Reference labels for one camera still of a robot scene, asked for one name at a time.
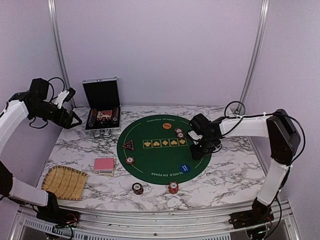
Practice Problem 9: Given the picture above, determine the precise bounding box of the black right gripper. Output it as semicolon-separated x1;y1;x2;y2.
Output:
189;135;218;161

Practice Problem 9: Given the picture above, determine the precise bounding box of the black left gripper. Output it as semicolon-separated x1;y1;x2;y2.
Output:
30;101;82;129

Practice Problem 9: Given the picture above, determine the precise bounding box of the orange big blind button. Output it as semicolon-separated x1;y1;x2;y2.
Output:
162;122;172;130

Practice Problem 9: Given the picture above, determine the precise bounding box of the blue small blind button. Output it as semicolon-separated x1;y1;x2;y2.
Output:
179;164;191;174

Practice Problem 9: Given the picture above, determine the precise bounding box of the red poker chip stack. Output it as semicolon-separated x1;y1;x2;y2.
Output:
168;181;179;194

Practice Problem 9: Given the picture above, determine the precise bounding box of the black poker chip stack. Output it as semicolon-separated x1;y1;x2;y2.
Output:
132;182;144;195

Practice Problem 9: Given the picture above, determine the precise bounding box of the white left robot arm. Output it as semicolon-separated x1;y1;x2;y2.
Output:
0;78;82;223

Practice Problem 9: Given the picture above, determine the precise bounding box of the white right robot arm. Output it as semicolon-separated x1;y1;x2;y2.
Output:
187;108;306;224

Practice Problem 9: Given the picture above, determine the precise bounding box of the aluminium poker chip case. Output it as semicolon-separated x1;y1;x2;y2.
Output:
82;76;121;139

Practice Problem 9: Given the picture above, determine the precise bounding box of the round green poker mat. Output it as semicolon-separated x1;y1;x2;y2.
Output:
117;114;211;185

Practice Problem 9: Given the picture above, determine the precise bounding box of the red playing card deck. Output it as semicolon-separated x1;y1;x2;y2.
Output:
93;157;115;172

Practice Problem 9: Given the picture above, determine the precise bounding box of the playing card box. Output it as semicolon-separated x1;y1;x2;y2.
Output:
98;169;114;177

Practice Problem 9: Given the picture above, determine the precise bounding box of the woven bamboo tray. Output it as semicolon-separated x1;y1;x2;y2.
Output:
41;165;88;201

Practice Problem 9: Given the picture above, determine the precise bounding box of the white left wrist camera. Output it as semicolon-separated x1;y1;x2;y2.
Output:
53;87;76;109

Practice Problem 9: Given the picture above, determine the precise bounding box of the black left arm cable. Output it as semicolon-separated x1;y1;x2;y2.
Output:
29;76;66;129

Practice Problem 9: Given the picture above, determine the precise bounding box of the left aluminium frame post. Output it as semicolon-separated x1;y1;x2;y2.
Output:
47;0;76;109

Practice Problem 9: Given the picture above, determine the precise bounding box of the aluminium frame post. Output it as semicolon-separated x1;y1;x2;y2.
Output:
47;0;76;109
239;0;270;104

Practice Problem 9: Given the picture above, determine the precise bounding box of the aluminium front rail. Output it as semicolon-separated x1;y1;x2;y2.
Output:
9;200;301;240

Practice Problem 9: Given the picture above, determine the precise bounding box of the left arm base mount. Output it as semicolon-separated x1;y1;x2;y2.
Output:
36;191;80;228

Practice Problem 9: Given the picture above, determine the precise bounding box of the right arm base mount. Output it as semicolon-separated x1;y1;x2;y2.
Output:
228;197;275;229

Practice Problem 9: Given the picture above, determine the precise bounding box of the right aluminium frame post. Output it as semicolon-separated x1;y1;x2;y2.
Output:
239;0;270;104

